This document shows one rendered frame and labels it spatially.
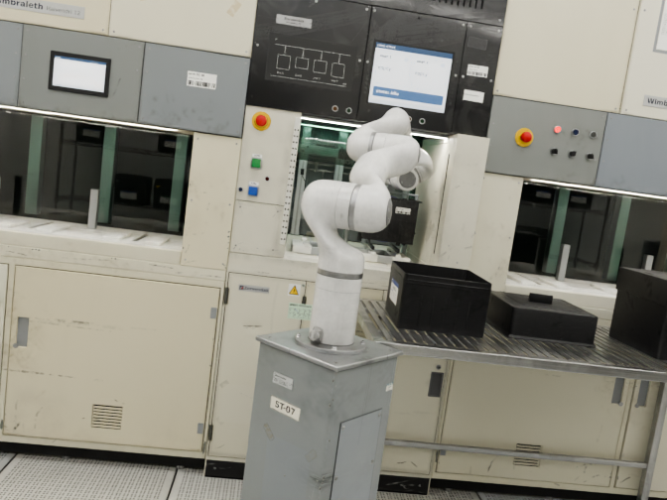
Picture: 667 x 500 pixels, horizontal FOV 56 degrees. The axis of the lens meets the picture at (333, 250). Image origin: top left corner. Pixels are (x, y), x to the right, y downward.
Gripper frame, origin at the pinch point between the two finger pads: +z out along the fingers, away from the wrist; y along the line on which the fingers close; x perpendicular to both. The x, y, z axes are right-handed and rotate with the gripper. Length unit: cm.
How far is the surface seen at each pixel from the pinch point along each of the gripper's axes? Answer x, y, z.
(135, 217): -31, -105, 15
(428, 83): 35.0, 2.5, -30.1
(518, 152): 16, 40, -31
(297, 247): -32.4, -35.7, -10.2
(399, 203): -9.8, 2.6, -9.9
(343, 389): -52, -25, -115
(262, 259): -36, -49, -30
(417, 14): 58, -5, -30
